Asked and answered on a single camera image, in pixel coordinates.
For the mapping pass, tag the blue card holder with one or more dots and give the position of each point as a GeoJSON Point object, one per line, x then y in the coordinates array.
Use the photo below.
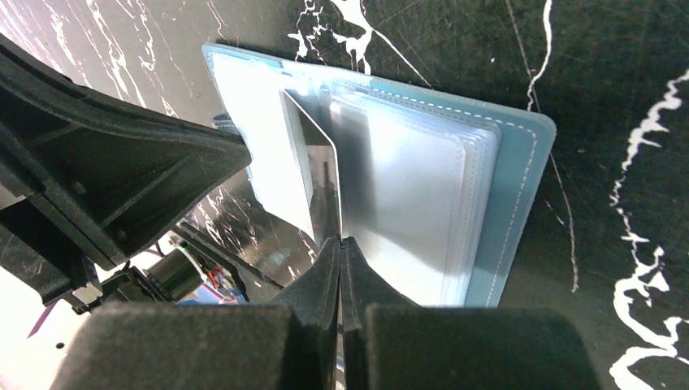
{"type": "Point", "coordinates": [435, 188]}

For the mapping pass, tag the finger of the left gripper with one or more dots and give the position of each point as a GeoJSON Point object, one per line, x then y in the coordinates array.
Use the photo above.
{"type": "Point", "coordinates": [89, 181]}

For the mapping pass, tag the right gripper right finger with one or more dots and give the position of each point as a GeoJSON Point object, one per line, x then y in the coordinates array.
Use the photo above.
{"type": "Point", "coordinates": [392, 343]}

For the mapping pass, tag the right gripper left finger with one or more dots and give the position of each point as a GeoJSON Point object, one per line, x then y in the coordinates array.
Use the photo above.
{"type": "Point", "coordinates": [287, 343]}

